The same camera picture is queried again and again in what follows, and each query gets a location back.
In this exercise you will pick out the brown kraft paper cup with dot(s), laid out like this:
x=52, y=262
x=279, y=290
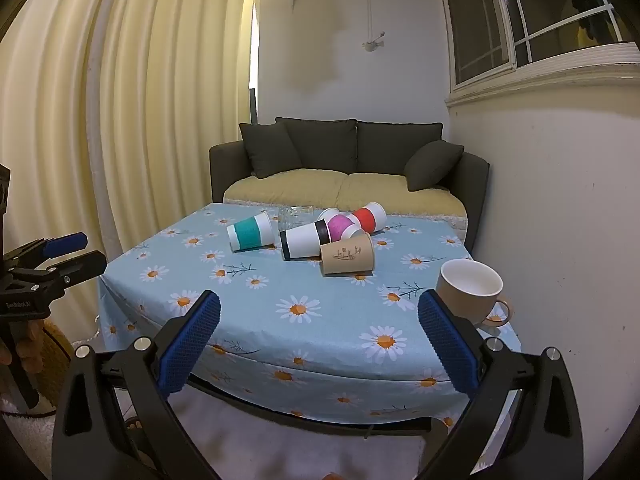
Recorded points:
x=347, y=255

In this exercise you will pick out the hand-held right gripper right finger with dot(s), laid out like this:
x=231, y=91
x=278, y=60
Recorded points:
x=450, y=345

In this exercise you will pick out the white frame window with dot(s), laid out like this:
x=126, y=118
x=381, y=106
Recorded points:
x=500, y=15

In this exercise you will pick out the cream pleated curtain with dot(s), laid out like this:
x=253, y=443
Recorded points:
x=150, y=110

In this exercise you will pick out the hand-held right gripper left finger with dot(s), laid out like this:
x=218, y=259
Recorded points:
x=192, y=345

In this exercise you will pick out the clear drinking glass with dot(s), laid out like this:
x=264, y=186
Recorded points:
x=292, y=217

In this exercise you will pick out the person's left hand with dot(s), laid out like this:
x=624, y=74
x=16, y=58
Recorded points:
x=31, y=347

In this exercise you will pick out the dark grey throw pillow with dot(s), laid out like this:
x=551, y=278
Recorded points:
x=267, y=150
x=432, y=165

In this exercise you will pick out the black band paper cup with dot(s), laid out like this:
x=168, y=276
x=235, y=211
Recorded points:
x=302, y=241

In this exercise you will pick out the blue daisy print tablecloth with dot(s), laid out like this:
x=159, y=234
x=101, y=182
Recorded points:
x=325, y=345

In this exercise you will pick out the dark grey back cushion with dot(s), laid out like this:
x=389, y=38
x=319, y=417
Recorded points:
x=325, y=145
x=392, y=147

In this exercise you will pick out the red band paper cup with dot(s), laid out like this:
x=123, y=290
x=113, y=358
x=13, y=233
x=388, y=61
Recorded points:
x=367, y=217

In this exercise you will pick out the white fluffy rug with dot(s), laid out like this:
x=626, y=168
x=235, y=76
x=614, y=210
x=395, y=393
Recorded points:
x=25, y=440

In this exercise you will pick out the tan woven basket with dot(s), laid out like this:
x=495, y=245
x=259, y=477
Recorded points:
x=52, y=360

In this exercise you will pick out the teal band paper cup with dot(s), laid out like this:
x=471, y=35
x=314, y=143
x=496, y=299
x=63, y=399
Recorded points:
x=250, y=234

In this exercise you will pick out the pink band paper cup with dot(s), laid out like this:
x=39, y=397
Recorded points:
x=342, y=226

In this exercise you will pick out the dark grey sofa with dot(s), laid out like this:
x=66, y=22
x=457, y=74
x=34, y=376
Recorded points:
x=227, y=170

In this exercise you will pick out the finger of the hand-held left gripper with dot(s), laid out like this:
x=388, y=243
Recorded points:
x=62, y=244
x=82, y=265

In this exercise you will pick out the beige ceramic mug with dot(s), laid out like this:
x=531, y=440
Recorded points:
x=462, y=295

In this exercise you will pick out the yellow fleece sofa cover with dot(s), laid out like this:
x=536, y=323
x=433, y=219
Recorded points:
x=350, y=192

